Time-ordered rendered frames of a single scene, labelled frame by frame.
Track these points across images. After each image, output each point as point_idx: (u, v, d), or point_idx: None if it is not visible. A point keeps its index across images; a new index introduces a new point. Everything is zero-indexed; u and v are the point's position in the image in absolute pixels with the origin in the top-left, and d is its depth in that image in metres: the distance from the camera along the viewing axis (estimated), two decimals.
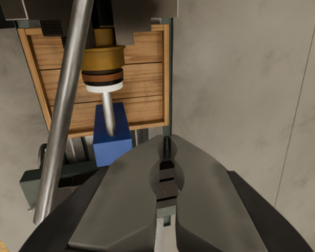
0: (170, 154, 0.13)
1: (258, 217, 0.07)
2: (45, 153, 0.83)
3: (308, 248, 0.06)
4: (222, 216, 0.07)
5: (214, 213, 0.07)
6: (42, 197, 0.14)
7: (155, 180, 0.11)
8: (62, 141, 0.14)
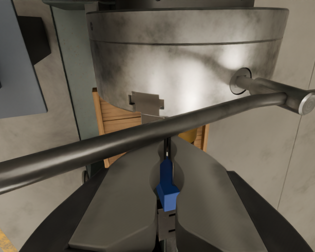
0: (169, 154, 0.13)
1: (258, 217, 0.07)
2: None
3: (308, 248, 0.06)
4: (222, 216, 0.07)
5: (214, 213, 0.07)
6: (38, 168, 0.08)
7: (155, 181, 0.11)
8: (128, 150, 0.10)
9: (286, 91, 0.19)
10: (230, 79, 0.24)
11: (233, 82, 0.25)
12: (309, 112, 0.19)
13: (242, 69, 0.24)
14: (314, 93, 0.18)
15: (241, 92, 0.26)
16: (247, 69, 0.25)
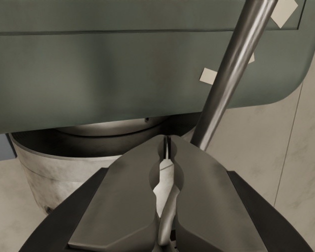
0: (170, 154, 0.13)
1: (258, 217, 0.07)
2: None
3: (308, 248, 0.06)
4: (222, 216, 0.07)
5: (214, 213, 0.07)
6: (263, 29, 0.09)
7: (155, 180, 0.11)
8: (217, 107, 0.11)
9: (170, 241, 0.21)
10: None
11: None
12: None
13: None
14: None
15: None
16: None
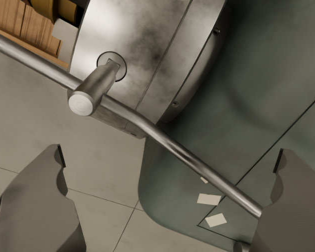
0: (276, 167, 0.11)
1: None
2: None
3: None
4: (313, 251, 0.06)
5: (304, 243, 0.06)
6: None
7: (63, 190, 0.10)
8: (255, 210, 0.18)
9: (95, 105, 0.18)
10: (123, 77, 0.23)
11: (121, 72, 0.23)
12: (79, 95, 0.15)
13: None
14: (73, 112, 0.16)
15: (111, 51, 0.21)
16: None
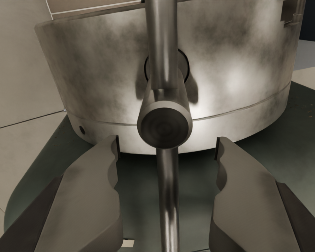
0: (217, 155, 0.13)
1: (305, 237, 0.07)
2: None
3: None
4: (261, 226, 0.07)
5: (253, 221, 0.07)
6: None
7: (114, 180, 0.11)
8: None
9: None
10: None
11: None
12: (184, 120, 0.08)
13: (147, 72, 0.15)
14: (137, 121, 0.08)
15: (186, 59, 0.15)
16: (147, 58, 0.15)
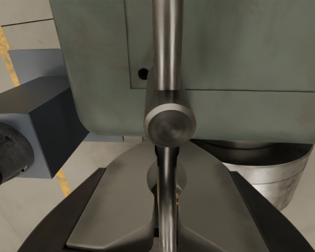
0: None
1: (260, 217, 0.07)
2: None
3: (311, 250, 0.06)
4: (224, 216, 0.07)
5: (216, 213, 0.07)
6: None
7: (153, 180, 0.11)
8: None
9: None
10: None
11: None
12: (188, 121, 0.08)
13: None
14: (144, 122, 0.08)
15: None
16: None
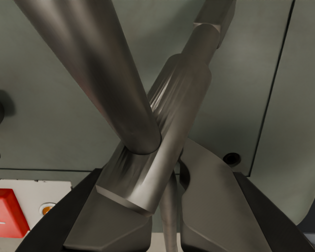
0: None
1: (264, 219, 0.07)
2: None
3: None
4: (227, 216, 0.07)
5: (219, 213, 0.07)
6: None
7: None
8: (171, 250, 0.20)
9: None
10: None
11: None
12: (138, 213, 0.06)
13: None
14: (96, 186, 0.07)
15: None
16: None
